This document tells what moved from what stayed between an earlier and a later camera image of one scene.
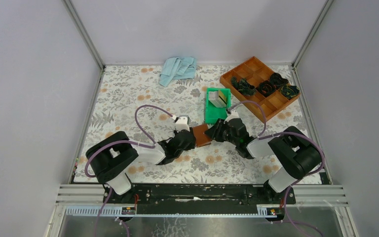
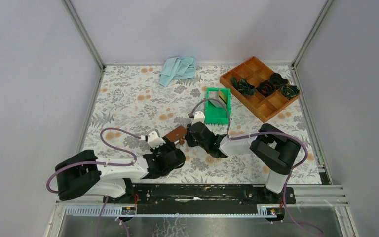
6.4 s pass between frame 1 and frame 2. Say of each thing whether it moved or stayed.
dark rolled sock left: stayed
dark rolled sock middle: stayed
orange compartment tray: stayed
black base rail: stayed
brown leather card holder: moved
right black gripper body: moved
